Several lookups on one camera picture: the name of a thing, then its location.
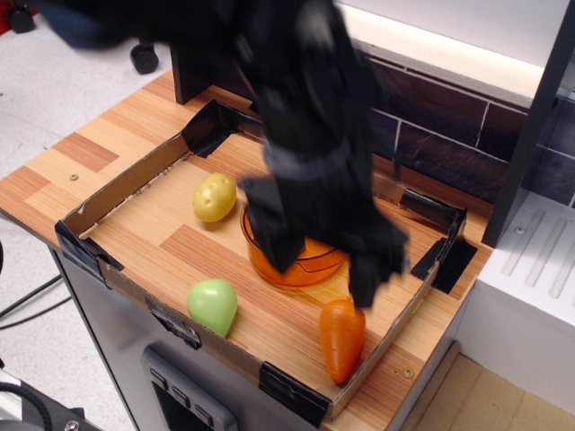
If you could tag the black metal bracket bottom left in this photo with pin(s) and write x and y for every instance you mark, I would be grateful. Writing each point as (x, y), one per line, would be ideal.
(25, 408)

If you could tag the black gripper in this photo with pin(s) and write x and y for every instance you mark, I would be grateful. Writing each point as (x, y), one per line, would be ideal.
(330, 200)

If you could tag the cardboard fence with black tape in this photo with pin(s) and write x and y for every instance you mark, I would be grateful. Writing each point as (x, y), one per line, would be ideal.
(133, 250)

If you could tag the transparent orange plastic pot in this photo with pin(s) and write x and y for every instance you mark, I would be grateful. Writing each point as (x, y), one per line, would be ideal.
(316, 262)

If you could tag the grey control panel with buttons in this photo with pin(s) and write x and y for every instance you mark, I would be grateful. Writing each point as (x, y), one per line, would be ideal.
(184, 404)

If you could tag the yellow toy potato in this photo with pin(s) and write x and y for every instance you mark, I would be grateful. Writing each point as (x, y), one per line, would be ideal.
(214, 198)

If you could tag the green toy pear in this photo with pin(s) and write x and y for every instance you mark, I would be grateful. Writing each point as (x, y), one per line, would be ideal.
(213, 303)

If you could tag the black office chair caster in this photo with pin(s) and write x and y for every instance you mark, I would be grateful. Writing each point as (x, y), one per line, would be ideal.
(143, 58)

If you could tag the dark upright post left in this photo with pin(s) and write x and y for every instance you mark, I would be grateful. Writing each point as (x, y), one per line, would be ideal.
(191, 70)

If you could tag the orange toy carrot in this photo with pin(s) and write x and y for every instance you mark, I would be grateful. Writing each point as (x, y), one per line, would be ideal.
(342, 331)

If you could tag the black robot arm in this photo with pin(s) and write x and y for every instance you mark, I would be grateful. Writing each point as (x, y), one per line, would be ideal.
(314, 92)

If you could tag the dark grey upright post right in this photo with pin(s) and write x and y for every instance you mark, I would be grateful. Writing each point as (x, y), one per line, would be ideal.
(555, 86)

